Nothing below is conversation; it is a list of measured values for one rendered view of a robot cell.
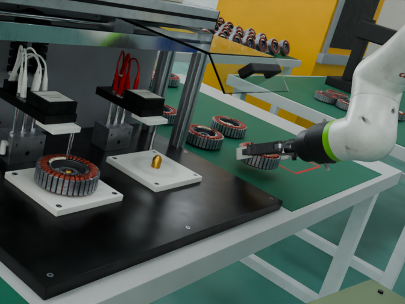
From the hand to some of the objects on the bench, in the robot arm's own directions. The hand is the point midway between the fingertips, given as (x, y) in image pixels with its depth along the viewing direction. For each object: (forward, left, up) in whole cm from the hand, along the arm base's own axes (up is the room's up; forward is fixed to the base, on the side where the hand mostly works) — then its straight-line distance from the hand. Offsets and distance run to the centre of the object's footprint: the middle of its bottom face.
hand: (260, 154), depth 140 cm
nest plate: (-1, +58, -6) cm, 58 cm away
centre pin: (+2, +34, -4) cm, 34 cm away
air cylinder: (+16, +36, -4) cm, 39 cm away
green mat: (+31, -15, -2) cm, 35 cm away
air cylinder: (+13, +60, -6) cm, 61 cm away
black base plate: (+2, +46, -8) cm, 46 cm away
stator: (-1, +58, -5) cm, 58 cm away
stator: (+19, +2, -4) cm, 19 cm away
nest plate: (+2, +34, -5) cm, 34 cm away
